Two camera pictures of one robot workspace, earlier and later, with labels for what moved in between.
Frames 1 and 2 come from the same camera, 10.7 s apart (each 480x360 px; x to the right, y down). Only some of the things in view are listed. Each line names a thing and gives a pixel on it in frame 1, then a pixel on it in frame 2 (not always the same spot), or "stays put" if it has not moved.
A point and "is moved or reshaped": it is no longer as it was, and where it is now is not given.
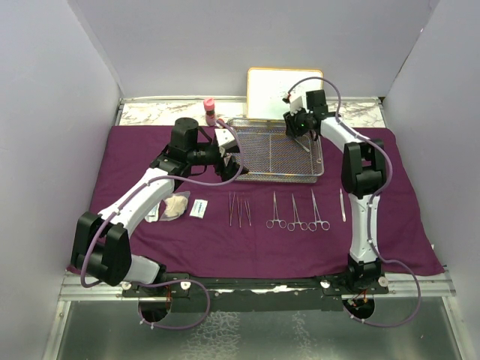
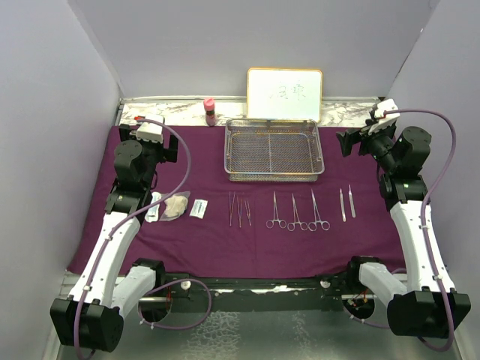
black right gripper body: x=297 y=123 → x=379 y=143
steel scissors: x=343 y=214 stays put
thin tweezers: x=248 y=214 stays put
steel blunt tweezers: x=303 y=225 stays put
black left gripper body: x=211 y=156 → x=154 y=151
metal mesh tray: x=271 y=155 stays put
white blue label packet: x=199 y=208 stays put
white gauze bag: x=176 y=205 stays put
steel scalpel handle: x=303 y=146 is moved or reshaped
